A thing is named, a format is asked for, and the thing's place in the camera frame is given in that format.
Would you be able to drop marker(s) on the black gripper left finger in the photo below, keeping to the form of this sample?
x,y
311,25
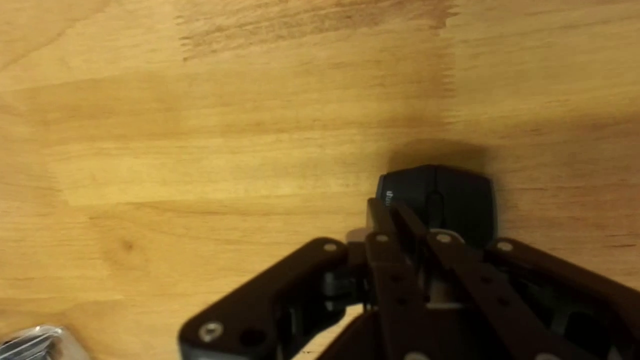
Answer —
x,y
392,286

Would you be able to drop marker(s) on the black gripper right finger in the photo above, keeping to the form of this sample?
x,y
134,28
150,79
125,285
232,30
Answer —
x,y
480,286

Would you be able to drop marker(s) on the black computer mouse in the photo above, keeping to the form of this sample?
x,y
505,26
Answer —
x,y
460,196

